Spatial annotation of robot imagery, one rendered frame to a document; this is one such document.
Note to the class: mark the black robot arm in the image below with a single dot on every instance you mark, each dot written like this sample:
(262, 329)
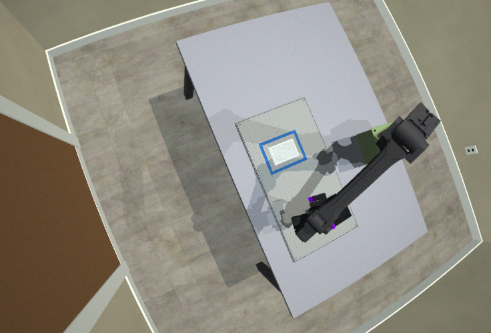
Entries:
(402, 135)

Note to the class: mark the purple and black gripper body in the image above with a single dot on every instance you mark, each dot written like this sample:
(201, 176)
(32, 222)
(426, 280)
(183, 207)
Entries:
(318, 200)

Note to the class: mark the translucent white well plate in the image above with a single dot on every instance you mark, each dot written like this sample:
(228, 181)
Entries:
(283, 151)

